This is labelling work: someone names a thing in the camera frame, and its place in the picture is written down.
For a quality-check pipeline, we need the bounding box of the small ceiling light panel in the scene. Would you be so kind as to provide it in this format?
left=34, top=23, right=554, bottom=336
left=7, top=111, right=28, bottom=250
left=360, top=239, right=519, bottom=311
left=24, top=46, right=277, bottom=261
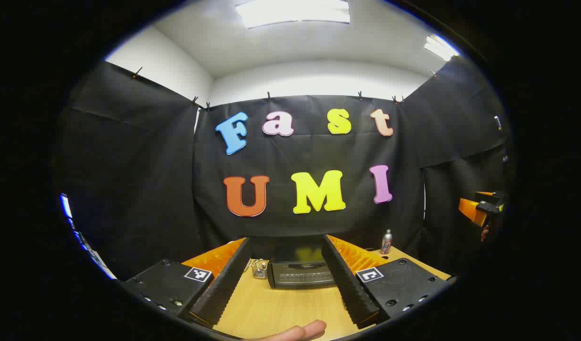
left=424, top=35, right=460, bottom=62

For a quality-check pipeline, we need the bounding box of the large ceiling light panel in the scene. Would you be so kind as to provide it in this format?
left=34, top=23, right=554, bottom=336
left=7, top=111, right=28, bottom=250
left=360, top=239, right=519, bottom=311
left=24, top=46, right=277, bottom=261
left=235, top=0, right=351, bottom=29

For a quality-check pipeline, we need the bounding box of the black electric oven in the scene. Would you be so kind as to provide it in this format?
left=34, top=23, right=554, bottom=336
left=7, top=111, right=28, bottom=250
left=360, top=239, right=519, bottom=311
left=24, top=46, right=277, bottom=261
left=267, top=236, right=339, bottom=290

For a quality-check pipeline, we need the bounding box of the black backdrop cloth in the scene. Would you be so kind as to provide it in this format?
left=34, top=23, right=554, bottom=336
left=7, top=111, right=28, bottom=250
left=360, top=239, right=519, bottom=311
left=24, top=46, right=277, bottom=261
left=54, top=54, right=516, bottom=280

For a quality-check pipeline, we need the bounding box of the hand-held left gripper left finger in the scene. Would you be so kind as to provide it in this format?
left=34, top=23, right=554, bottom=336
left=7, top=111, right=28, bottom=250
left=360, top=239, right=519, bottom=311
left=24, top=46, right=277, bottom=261
left=121, top=237, right=252, bottom=330

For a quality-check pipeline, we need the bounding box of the wire mesh basket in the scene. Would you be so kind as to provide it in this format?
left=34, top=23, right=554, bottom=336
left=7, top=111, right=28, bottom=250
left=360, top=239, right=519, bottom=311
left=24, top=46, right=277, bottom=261
left=251, top=259, right=270, bottom=280

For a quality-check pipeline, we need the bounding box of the white side desk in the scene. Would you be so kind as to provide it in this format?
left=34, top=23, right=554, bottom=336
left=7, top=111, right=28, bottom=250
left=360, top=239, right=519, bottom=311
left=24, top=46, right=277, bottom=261
left=70, top=220, right=117, bottom=280

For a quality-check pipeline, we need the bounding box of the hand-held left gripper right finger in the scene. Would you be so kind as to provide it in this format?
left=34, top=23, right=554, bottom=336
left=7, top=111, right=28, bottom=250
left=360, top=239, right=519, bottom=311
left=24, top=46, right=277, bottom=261
left=321, top=234, right=457, bottom=330

